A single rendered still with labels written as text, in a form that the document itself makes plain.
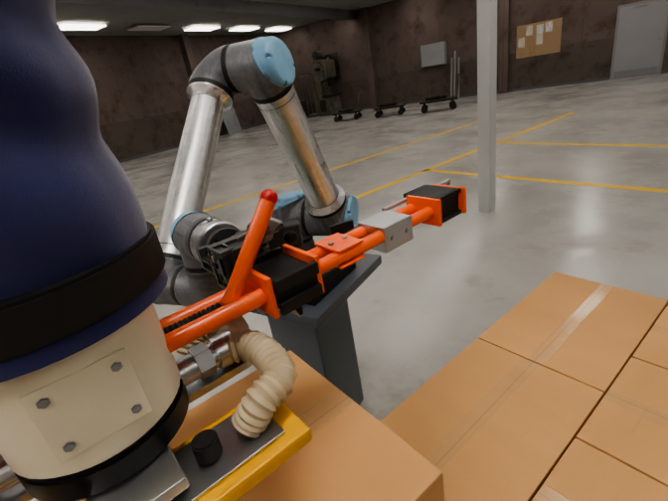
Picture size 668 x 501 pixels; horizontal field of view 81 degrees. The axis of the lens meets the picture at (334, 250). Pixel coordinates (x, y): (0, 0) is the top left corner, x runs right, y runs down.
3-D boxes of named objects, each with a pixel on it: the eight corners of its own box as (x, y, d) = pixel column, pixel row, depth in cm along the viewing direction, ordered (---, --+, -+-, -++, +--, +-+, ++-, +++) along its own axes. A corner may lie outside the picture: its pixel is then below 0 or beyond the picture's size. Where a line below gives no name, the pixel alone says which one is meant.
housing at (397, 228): (388, 254, 63) (385, 229, 61) (359, 246, 68) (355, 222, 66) (416, 239, 67) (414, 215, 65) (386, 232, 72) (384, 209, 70)
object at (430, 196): (439, 227, 69) (438, 200, 67) (408, 221, 75) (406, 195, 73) (466, 212, 74) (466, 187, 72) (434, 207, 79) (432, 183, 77)
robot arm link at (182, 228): (216, 246, 87) (204, 203, 83) (242, 258, 78) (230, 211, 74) (175, 260, 82) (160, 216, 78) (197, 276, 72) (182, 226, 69)
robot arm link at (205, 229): (241, 254, 77) (228, 208, 73) (252, 259, 74) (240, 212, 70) (198, 272, 72) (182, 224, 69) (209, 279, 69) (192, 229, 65)
